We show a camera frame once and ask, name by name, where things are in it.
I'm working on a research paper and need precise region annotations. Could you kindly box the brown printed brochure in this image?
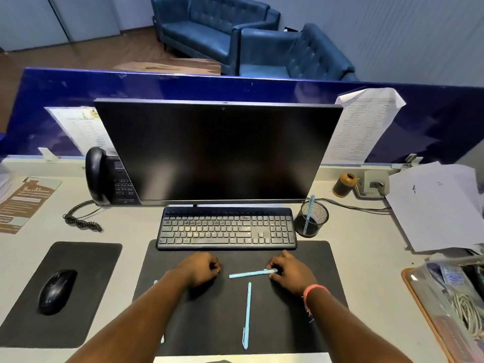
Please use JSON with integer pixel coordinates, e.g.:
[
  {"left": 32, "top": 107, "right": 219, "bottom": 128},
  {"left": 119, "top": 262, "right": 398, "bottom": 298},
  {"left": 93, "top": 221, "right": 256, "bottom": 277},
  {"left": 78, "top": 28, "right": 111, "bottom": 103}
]
[{"left": 0, "top": 177, "right": 63, "bottom": 235}]

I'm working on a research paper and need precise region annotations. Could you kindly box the person's right hand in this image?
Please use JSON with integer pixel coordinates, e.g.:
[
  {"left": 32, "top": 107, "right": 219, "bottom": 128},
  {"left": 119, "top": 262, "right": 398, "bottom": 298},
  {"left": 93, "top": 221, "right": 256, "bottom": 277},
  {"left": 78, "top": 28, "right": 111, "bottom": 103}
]
[{"left": 266, "top": 250, "right": 318, "bottom": 297}]

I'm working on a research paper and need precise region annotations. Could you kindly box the pink wristband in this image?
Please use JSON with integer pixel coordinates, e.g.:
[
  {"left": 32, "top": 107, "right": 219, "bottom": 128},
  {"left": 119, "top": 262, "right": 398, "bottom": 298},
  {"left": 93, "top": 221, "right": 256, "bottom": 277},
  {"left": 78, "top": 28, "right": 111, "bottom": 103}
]
[{"left": 302, "top": 284, "right": 330, "bottom": 304}]

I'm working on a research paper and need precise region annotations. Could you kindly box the black coiled phone cord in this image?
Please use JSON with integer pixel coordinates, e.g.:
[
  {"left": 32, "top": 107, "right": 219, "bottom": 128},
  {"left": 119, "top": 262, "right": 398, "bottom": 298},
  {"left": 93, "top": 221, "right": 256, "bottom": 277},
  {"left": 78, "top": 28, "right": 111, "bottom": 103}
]
[{"left": 63, "top": 199, "right": 104, "bottom": 233}]

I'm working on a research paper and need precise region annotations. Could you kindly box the blue desk partition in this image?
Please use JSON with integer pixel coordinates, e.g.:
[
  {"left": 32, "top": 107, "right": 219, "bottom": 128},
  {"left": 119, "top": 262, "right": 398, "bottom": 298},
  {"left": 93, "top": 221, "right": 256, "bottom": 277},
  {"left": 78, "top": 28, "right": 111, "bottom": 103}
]
[{"left": 0, "top": 67, "right": 484, "bottom": 165}]

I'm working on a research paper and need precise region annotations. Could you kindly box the wooden tray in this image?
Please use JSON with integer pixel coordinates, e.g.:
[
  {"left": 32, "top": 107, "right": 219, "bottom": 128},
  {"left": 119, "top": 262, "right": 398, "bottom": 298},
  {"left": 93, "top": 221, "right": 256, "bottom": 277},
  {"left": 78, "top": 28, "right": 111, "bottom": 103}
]
[{"left": 401, "top": 255, "right": 484, "bottom": 363}]

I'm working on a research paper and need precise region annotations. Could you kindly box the white printed sheet, curled corner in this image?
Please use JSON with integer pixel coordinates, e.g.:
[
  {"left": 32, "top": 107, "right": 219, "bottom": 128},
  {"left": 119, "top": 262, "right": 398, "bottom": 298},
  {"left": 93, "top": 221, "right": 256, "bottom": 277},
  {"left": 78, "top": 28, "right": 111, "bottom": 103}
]
[{"left": 319, "top": 87, "right": 407, "bottom": 166}]

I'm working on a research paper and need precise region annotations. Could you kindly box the clear plastic bag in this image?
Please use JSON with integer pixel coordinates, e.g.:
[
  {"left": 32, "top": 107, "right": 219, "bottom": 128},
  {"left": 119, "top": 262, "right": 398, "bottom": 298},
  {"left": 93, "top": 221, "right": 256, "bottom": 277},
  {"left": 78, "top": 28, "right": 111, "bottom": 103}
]
[{"left": 408, "top": 257, "right": 484, "bottom": 363}]

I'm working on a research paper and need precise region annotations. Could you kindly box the black mouse pad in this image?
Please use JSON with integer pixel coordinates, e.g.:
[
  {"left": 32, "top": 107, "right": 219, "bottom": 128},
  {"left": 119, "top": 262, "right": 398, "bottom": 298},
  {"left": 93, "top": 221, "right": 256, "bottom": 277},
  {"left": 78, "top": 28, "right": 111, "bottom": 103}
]
[{"left": 0, "top": 241, "right": 123, "bottom": 349}]

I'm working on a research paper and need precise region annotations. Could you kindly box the black desk mat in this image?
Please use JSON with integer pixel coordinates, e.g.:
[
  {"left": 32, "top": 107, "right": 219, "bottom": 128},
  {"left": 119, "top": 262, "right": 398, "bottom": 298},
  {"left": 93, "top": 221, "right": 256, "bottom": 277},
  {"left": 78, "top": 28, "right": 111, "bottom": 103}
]
[{"left": 132, "top": 239, "right": 349, "bottom": 357}]

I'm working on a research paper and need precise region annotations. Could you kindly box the person's right forearm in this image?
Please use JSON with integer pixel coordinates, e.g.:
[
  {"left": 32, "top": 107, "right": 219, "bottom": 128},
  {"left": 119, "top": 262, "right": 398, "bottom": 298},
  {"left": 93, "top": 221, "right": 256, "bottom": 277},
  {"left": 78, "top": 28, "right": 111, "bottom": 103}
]
[{"left": 302, "top": 285, "right": 413, "bottom": 363}]

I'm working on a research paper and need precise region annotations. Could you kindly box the light blue pen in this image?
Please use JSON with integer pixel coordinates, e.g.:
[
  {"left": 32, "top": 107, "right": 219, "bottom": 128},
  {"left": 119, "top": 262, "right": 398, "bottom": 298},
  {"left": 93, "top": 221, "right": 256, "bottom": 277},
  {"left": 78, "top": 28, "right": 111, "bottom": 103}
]
[
  {"left": 153, "top": 280, "right": 166, "bottom": 345},
  {"left": 242, "top": 282, "right": 253, "bottom": 350},
  {"left": 304, "top": 194, "right": 316, "bottom": 233},
  {"left": 229, "top": 268, "right": 278, "bottom": 280}
]

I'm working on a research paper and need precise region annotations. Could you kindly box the black cable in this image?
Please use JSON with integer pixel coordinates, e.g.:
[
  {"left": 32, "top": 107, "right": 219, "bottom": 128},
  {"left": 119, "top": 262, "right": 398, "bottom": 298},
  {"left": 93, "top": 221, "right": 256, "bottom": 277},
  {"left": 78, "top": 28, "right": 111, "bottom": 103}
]
[{"left": 321, "top": 198, "right": 392, "bottom": 215}]

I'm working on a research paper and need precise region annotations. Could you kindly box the black computer monitor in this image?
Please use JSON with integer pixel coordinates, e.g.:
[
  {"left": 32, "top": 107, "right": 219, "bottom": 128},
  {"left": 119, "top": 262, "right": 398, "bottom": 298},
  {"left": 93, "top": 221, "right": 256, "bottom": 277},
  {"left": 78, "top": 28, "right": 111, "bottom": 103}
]
[{"left": 93, "top": 98, "right": 344, "bottom": 207}]

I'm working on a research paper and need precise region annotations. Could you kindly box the printed sheet with yellow header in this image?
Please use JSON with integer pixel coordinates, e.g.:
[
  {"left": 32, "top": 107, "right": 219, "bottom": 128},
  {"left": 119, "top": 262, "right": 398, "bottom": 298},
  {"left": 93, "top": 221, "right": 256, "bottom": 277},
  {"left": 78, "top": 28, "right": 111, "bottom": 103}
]
[{"left": 43, "top": 106, "right": 118, "bottom": 157}]

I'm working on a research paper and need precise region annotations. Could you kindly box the grey coiled cable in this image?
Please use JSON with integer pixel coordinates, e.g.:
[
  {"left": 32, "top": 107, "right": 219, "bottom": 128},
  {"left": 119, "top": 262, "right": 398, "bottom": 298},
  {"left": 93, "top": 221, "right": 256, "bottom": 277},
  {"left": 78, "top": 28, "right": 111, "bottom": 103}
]
[{"left": 448, "top": 292, "right": 484, "bottom": 339}]

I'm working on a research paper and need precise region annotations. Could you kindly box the pile of white papers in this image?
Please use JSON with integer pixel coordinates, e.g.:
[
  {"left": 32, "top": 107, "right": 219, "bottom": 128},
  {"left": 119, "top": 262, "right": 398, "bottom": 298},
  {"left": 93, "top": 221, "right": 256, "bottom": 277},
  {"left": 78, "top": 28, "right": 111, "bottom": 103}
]
[{"left": 384, "top": 161, "right": 484, "bottom": 257}]

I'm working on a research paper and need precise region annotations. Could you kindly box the black mesh pen cup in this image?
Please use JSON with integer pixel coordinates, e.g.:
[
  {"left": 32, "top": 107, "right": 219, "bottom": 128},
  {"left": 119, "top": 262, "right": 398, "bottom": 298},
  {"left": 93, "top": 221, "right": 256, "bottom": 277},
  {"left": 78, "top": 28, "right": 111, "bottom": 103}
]
[{"left": 294, "top": 200, "right": 329, "bottom": 238}]

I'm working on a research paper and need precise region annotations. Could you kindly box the black keyboard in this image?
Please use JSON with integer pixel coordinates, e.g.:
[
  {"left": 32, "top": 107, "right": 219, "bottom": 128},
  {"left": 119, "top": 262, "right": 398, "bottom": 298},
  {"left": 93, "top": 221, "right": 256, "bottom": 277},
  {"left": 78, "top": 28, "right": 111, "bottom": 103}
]
[{"left": 155, "top": 206, "right": 298, "bottom": 251}]

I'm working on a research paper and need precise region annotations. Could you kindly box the black desk phone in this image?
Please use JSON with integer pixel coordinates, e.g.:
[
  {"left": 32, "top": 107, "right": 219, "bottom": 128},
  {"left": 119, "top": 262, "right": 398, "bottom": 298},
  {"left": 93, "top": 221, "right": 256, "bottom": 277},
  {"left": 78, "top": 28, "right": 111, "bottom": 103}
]
[{"left": 85, "top": 146, "right": 143, "bottom": 207}]

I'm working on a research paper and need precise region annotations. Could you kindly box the white partition bracket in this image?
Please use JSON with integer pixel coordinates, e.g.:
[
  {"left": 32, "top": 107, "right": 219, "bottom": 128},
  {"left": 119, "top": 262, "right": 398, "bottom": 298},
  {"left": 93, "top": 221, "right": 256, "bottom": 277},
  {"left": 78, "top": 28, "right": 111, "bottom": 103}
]
[{"left": 37, "top": 147, "right": 60, "bottom": 163}]

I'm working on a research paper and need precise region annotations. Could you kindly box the metal partition bracket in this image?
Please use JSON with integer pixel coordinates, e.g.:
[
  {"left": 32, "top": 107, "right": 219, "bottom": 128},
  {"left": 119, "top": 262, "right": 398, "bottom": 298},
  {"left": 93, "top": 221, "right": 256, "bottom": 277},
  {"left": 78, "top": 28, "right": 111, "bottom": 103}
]
[{"left": 391, "top": 154, "right": 423, "bottom": 170}]

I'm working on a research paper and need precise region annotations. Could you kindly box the brown thread spool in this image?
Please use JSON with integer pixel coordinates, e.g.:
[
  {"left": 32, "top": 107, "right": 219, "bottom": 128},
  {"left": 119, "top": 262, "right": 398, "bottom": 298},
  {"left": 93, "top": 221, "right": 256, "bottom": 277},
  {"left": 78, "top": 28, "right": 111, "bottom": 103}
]
[{"left": 332, "top": 173, "right": 358, "bottom": 198}]

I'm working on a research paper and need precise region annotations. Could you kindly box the person's left hand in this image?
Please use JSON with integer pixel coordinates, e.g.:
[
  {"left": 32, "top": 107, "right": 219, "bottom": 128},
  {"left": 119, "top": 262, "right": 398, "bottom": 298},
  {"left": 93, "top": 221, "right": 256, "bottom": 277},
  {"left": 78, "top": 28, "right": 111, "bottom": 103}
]
[{"left": 176, "top": 252, "right": 222, "bottom": 289}]

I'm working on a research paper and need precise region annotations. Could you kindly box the wooden coffee table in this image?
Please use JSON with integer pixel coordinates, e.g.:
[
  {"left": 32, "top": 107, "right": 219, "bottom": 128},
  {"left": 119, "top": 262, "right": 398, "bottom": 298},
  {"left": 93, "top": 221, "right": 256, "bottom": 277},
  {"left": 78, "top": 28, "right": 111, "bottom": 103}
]
[{"left": 113, "top": 58, "right": 222, "bottom": 76}]

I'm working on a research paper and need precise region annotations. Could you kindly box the blue leather sofa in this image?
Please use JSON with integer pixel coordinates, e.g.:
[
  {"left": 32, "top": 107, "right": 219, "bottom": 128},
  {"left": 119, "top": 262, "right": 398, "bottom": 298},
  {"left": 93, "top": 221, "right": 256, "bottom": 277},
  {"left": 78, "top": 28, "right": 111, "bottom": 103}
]
[{"left": 150, "top": 0, "right": 281, "bottom": 76}]

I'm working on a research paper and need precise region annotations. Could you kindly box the black computer mouse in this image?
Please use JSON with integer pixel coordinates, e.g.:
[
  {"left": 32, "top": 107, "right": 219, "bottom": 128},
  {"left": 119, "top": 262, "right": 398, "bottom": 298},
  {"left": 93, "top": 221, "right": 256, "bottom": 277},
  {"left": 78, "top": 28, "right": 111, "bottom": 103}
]
[{"left": 37, "top": 269, "right": 78, "bottom": 316}]

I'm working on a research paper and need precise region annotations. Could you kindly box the person's left forearm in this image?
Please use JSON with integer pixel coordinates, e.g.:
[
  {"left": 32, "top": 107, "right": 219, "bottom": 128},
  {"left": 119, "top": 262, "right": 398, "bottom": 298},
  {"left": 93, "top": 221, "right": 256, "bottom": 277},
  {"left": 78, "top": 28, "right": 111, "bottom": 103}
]
[{"left": 66, "top": 266, "right": 192, "bottom": 363}]

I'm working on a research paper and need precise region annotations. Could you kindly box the blue leather armchair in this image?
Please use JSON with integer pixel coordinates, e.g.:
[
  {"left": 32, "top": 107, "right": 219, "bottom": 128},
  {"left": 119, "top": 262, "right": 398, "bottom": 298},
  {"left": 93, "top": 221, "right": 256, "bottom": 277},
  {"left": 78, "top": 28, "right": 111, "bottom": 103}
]
[{"left": 238, "top": 23, "right": 360, "bottom": 82}]

